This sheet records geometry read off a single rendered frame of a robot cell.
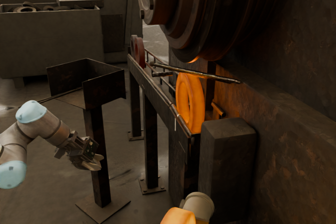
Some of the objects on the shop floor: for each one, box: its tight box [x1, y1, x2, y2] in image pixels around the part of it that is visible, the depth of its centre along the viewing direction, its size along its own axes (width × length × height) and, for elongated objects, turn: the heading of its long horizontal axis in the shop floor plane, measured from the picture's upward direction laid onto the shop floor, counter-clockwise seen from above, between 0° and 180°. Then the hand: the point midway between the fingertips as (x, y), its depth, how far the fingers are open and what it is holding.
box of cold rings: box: [0, 1, 105, 88], centre depth 326 cm, size 103×83×79 cm
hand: (96, 167), depth 107 cm, fingers closed
